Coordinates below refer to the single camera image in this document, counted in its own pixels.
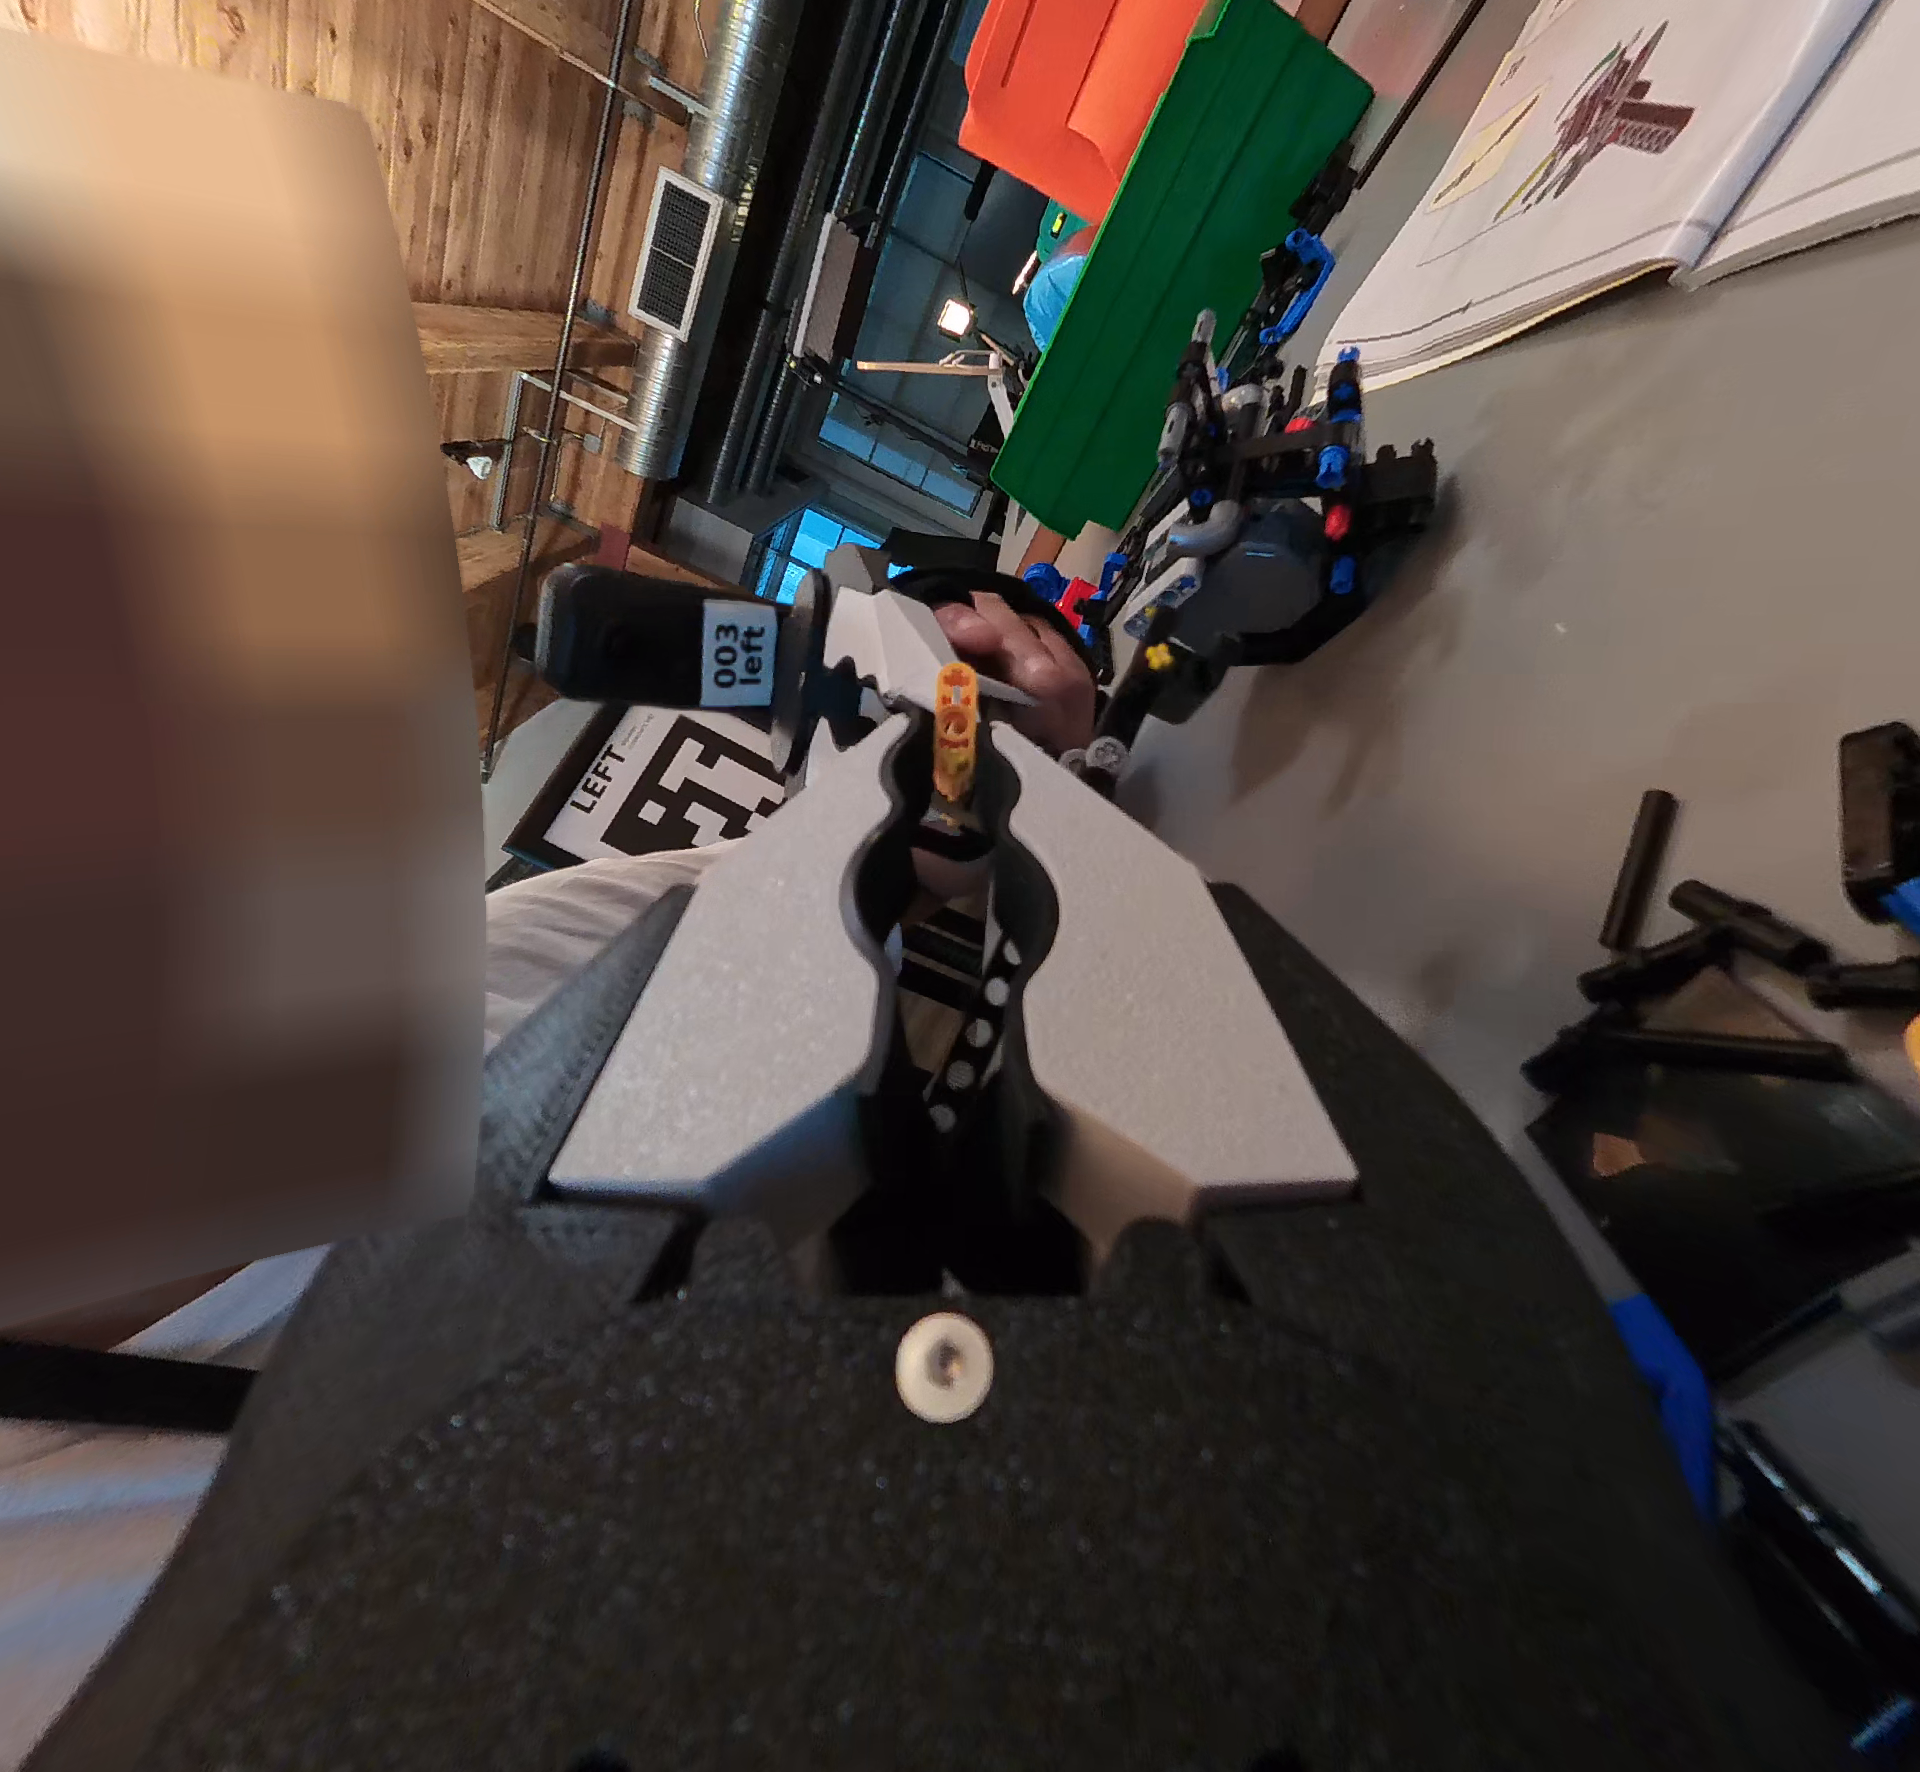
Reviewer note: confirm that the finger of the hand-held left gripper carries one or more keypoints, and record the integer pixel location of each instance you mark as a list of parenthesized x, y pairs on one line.
[(901, 640), (840, 754)]

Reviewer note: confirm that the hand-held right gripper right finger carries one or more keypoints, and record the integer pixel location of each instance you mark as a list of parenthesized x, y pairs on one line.
[(1185, 1052)]

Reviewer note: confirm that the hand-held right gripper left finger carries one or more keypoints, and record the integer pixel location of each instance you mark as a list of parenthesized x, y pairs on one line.
[(720, 1052)]

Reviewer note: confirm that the orange lego liftarm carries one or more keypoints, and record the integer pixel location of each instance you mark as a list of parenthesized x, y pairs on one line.
[(955, 736)]

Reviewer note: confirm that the black lego beam subassembly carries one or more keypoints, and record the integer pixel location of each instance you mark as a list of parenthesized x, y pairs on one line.
[(971, 1038)]

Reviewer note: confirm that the lego vehicle chassis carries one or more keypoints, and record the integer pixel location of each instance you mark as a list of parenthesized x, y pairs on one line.
[(1275, 572)]

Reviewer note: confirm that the pile of small lego pins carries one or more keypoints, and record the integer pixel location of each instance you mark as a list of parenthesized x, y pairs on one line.
[(1725, 918)]

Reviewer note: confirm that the lego instruction booklet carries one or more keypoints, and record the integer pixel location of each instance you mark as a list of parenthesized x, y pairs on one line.
[(1725, 80)]

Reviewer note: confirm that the pile of long lego beams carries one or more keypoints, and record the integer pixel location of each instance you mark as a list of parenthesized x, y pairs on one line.
[(1296, 285)]

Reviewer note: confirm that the person's left hand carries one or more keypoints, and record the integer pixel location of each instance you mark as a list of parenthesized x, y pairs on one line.
[(1034, 677)]

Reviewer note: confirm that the blue-lit window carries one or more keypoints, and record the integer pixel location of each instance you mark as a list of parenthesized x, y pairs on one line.
[(810, 548)]

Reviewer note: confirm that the black framed marker sign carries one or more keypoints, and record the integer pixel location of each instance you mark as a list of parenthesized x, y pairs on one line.
[(673, 797)]

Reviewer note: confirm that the bright work light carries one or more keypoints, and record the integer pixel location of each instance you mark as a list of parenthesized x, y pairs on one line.
[(955, 316)]

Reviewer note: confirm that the green plastic bin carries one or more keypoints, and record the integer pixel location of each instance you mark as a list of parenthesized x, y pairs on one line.
[(1185, 301)]

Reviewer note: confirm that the orange plastic bin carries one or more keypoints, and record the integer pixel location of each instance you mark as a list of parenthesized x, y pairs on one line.
[(1080, 31)]

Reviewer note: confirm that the white wooden frame stand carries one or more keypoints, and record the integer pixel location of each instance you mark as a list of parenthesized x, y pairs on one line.
[(930, 368)]

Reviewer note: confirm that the white wall vent grille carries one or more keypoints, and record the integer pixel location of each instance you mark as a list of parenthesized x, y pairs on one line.
[(677, 253)]

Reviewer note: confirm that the silver air duct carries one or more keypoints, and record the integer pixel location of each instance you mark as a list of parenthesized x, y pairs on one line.
[(720, 31)]

